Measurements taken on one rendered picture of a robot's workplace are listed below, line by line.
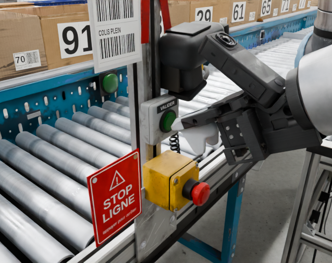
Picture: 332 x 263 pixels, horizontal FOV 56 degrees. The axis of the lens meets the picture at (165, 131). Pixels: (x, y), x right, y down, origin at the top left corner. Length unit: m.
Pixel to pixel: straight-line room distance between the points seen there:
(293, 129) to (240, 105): 0.06
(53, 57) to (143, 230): 0.68
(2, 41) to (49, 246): 0.61
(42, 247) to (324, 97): 0.48
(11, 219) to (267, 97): 0.51
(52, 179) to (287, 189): 1.57
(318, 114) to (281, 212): 1.56
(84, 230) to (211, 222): 1.19
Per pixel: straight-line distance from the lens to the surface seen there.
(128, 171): 0.49
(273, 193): 2.00
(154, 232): 0.64
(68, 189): 0.71
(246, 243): 1.65
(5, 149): 0.93
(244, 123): 0.38
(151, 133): 0.48
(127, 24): 0.43
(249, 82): 0.37
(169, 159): 0.53
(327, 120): 0.34
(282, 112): 0.38
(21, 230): 0.64
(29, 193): 0.73
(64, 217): 0.64
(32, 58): 1.05
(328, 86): 0.33
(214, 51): 0.38
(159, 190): 0.52
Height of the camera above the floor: 1.16
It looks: 26 degrees down
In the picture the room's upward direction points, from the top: straight up
